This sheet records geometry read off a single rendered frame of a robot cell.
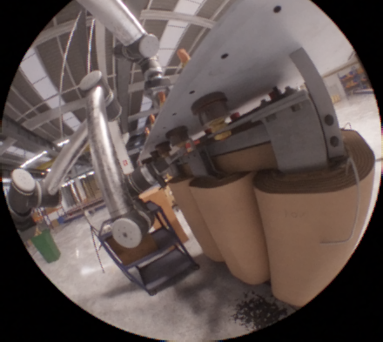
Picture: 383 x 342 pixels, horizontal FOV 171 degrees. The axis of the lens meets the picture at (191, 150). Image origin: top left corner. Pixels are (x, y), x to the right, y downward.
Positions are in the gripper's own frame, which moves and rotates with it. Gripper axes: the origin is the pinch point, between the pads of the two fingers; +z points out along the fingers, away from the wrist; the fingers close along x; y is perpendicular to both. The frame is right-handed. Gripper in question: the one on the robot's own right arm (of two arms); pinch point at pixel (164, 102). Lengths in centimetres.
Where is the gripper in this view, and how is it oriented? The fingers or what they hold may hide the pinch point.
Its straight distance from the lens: 64.6
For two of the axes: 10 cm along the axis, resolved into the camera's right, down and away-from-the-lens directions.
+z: 3.9, 9.2, 0.0
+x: 8.3, -3.5, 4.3
